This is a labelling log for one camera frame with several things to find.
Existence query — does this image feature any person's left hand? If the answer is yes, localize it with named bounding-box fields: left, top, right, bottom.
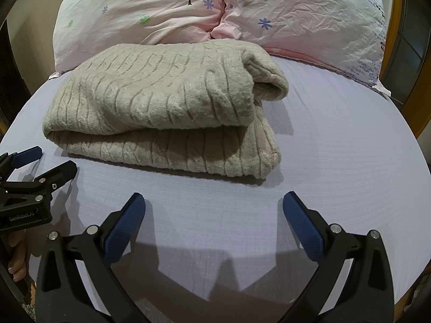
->
left=7, top=229, right=30, bottom=282

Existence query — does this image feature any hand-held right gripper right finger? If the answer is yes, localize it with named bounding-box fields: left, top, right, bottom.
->
left=278, top=191, right=395, bottom=323

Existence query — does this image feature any pink floral pillow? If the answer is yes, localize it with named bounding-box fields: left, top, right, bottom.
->
left=210, top=0, right=393, bottom=96
left=49, top=0, right=230, bottom=79

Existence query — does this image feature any beige knitted sweater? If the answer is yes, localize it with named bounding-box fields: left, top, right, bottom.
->
left=42, top=40, right=290, bottom=180

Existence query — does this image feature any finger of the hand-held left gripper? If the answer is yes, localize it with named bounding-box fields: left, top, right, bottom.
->
left=13, top=160, right=78, bottom=200
left=0, top=146, right=44, bottom=180

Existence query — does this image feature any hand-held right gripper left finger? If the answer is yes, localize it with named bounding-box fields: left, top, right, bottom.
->
left=35, top=192, right=147, bottom=323

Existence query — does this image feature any wooden bed frame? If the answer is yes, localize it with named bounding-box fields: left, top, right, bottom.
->
left=384, top=0, right=431, bottom=140

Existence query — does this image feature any lavender bed sheet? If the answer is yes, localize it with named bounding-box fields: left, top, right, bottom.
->
left=0, top=55, right=431, bottom=322

